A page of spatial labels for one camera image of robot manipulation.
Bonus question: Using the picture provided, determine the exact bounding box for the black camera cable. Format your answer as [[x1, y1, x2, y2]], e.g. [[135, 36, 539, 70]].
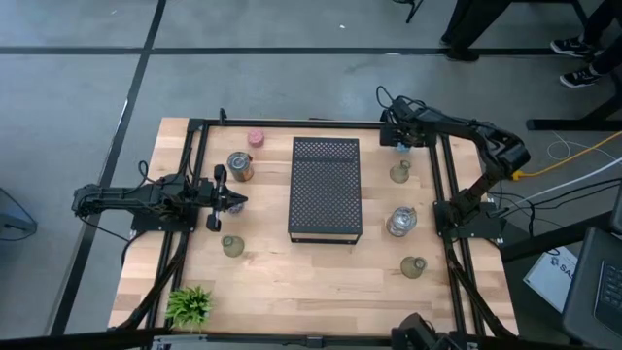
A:
[[375, 85, 429, 116], [137, 159, 153, 189]]

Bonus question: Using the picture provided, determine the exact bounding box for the dark grey laptop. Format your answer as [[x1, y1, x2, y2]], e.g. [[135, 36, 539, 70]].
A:
[[562, 226, 622, 349]]

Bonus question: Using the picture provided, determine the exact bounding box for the black perforated metal shelf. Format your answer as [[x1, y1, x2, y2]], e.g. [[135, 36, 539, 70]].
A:
[[287, 136, 364, 246]]

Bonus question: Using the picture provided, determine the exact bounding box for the grey chair seat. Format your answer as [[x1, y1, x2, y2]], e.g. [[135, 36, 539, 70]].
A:
[[0, 187, 39, 243]]

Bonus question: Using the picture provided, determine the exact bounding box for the black aluminium table frame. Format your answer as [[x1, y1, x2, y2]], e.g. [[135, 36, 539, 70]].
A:
[[109, 107, 519, 350]]

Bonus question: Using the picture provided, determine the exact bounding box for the picture label candle jar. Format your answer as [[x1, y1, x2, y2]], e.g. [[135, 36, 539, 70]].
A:
[[386, 206, 419, 238]]

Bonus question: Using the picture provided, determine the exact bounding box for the ribbed glass candlestick holder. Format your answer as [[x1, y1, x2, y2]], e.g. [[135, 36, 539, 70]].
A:
[[221, 234, 246, 259], [389, 159, 412, 185], [399, 256, 429, 280]]

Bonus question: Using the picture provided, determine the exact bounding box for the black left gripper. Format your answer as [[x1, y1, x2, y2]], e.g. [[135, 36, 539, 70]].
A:
[[193, 163, 250, 233]]

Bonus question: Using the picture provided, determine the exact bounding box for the orange candle can silver lid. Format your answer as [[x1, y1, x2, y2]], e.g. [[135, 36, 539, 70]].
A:
[[226, 151, 255, 183]]

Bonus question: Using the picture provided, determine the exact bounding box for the black desk leg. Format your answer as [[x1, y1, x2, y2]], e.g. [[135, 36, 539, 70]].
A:
[[500, 211, 613, 263]]

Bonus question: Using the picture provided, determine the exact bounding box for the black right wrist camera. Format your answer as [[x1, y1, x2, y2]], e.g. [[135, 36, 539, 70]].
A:
[[388, 95, 419, 123]]

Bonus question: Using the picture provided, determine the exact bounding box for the person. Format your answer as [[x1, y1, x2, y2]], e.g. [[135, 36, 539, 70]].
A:
[[549, 0, 622, 89], [439, 0, 512, 63]]

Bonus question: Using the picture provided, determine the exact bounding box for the green artificial plant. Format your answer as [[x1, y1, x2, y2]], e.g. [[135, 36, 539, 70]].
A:
[[164, 285, 215, 331]]

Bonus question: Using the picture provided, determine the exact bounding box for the black desk foot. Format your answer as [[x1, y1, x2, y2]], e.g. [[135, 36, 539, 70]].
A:
[[527, 89, 622, 132]]

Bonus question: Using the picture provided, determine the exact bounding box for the white printed paper sheet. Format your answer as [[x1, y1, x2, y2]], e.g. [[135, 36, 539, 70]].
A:
[[523, 246, 579, 313]]

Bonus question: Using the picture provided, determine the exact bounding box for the yellow power cable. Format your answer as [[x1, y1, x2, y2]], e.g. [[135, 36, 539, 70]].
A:
[[512, 129, 622, 182]]

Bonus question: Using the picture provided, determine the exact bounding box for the white cable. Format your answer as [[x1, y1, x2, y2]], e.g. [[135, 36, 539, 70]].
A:
[[500, 157, 622, 205]]

